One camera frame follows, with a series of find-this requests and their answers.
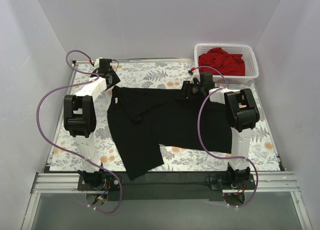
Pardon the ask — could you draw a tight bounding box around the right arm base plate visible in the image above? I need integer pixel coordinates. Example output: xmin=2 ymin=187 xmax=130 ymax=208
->
xmin=204 ymin=173 xmax=256 ymax=191

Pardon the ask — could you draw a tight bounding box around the aluminium table frame rail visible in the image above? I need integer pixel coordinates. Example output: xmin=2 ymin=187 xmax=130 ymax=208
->
xmin=21 ymin=57 xmax=312 ymax=230

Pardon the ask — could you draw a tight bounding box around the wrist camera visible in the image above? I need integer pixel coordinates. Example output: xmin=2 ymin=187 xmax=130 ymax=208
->
xmin=188 ymin=68 xmax=200 ymax=84
xmin=91 ymin=57 xmax=102 ymax=68

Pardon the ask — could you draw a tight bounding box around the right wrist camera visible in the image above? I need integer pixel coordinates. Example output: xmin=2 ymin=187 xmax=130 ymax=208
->
xmin=188 ymin=68 xmax=200 ymax=84

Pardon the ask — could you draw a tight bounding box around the white plastic basket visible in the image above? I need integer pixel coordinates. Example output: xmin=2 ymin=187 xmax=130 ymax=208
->
xmin=194 ymin=43 xmax=259 ymax=84

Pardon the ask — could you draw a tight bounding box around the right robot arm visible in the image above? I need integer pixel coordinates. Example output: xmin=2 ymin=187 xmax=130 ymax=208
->
xmin=182 ymin=68 xmax=260 ymax=189

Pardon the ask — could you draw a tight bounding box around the red t-shirt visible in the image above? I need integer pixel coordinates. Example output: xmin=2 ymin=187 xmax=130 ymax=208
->
xmin=198 ymin=47 xmax=246 ymax=76

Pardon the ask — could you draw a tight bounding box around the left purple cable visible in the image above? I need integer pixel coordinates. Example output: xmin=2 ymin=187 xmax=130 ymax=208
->
xmin=36 ymin=49 xmax=125 ymax=214

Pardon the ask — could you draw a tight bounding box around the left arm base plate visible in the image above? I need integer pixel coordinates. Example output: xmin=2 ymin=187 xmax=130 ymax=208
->
xmin=77 ymin=173 xmax=122 ymax=191

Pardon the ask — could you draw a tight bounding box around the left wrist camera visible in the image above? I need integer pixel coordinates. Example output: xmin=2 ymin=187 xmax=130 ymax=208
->
xmin=91 ymin=57 xmax=102 ymax=68

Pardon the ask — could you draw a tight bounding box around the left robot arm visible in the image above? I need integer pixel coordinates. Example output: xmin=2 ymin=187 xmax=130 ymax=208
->
xmin=63 ymin=57 xmax=120 ymax=191

